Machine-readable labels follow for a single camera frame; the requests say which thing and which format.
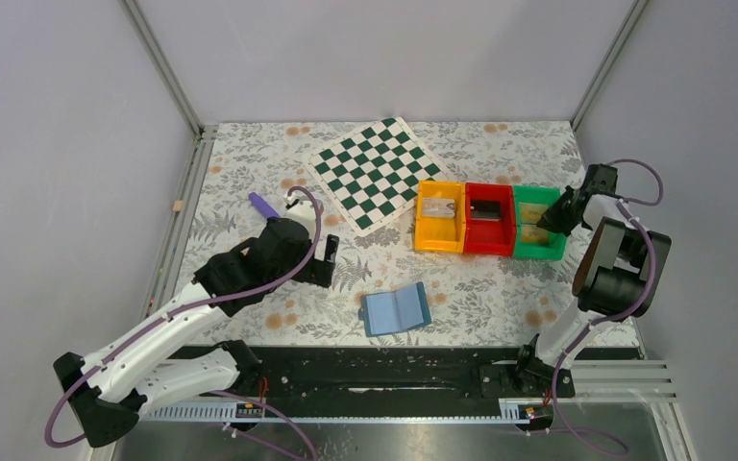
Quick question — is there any floral patterned table mat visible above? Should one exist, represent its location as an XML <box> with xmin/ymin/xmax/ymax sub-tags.
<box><xmin>179</xmin><ymin>119</ymin><xmax>589</xmax><ymax>347</ymax></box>

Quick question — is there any white slotted cable duct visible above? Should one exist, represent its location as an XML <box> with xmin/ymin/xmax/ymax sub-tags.
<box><xmin>142</xmin><ymin>395</ymin><xmax>550</xmax><ymax>425</ymax></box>

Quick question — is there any right aluminium frame post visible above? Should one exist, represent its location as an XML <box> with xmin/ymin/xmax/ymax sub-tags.
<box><xmin>570</xmin><ymin>0</ymin><xmax>652</xmax><ymax>133</ymax></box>

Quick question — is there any red plastic bin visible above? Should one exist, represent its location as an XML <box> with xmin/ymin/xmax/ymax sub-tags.
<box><xmin>463</xmin><ymin>182</ymin><xmax>516</xmax><ymax>257</ymax></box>

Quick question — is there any black card in red bin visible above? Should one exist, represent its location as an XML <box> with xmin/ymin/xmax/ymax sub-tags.
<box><xmin>470</xmin><ymin>200</ymin><xmax>503</xmax><ymax>221</ymax></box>

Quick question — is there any green white chessboard mat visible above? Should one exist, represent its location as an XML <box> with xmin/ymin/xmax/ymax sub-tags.
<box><xmin>303</xmin><ymin>117</ymin><xmax>455</xmax><ymax>237</ymax></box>

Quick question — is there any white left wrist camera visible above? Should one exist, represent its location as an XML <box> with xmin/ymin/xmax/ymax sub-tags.
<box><xmin>283</xmin><ymin>194</ymin><xmax>323</xmax><ymax>234</ymax></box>

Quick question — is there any green plastic bin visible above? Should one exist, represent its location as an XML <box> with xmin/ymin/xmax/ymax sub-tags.
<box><xmin>513</xmin><ymin>185</ymin><xmax>567</xmax><ymax>260</ymax></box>

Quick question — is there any yellow plastic bin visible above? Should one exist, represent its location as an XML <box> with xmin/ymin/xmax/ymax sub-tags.
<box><xmin>414</xmin><ymin>181</ymin><xmax>467</xmax><ymax>254</ymax></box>

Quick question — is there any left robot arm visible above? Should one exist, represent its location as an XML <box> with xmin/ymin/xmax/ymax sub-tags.
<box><xmin>44</xmin><ymin>218</ymin><xmax>339</xmax><ymax>449</ymax></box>

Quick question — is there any silver card in yellow bin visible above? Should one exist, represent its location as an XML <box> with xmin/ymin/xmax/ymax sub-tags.
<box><xmin>421</xmin><ymin>197</ymin><xmax>456</xmax><ymax>219</ymax></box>

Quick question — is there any purple cylindrical handle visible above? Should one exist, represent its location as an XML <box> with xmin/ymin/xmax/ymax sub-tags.
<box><xmin>248</xmin><ymin>192</ymin><xmax>280</xmax><ymax>219</ymax></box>

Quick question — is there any blue leather card holder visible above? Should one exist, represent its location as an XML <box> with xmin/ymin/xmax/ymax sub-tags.
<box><xmin>358</xmin><ymin>282</ymin><xmax>432</xmax><ymax>337</ymax></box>

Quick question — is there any aluminium frame post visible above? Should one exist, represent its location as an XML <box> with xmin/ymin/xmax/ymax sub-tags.
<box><xmin>570</xmin><ymin>0</ymin><xmax>652</xmax><ymax>133</ymax></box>
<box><xmin>119</xmin><ymin>0</ymin><xmax>204</xmax><ymax>136</ymax></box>

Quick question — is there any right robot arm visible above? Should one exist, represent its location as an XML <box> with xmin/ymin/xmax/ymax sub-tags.
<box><xmin>511</xmin><ymin>161</ymin><xmax>672</xmax><ymax>396</ymax></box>

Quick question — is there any left aluminium frame post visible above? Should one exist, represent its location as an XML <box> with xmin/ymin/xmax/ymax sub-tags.
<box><xmin>119</xmin><ymin>0</ymin><xmax>204</xmax><ymax>136</ymax></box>

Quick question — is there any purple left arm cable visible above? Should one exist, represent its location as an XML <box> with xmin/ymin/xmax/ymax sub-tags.
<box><xmin>44</xmin><ymin>185</ymin><xmax>323</xmax><ymax>449</ymax></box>

